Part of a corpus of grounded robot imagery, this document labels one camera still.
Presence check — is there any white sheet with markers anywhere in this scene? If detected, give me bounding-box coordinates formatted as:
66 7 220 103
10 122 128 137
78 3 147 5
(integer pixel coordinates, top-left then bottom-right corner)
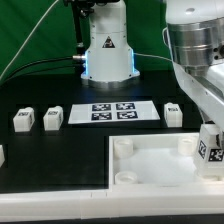
68 101 160 124

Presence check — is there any white block left edge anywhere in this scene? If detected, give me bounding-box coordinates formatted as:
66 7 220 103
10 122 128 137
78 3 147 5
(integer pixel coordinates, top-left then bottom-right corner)
0 145 5 167

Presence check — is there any white square tabletop tray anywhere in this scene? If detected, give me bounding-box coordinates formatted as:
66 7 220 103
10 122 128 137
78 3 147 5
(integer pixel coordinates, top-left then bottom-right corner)
109 133 224 195

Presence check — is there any black cable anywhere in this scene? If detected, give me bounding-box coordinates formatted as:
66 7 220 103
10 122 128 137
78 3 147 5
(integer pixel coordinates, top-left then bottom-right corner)
0 55 86 84

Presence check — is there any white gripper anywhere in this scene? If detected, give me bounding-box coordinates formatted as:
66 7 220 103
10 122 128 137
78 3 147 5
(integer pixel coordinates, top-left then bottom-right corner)
173 63 224 129

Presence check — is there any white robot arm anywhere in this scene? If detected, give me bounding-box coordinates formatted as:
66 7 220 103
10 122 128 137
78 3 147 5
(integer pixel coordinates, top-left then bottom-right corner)
81 0 224 131

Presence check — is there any white front fence rail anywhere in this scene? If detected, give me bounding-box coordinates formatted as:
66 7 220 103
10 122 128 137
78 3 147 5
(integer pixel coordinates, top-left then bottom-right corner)
0 182 224 222

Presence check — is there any grey cable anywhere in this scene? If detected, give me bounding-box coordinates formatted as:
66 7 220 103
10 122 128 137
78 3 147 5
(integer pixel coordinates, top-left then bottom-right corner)
0 0 61 78

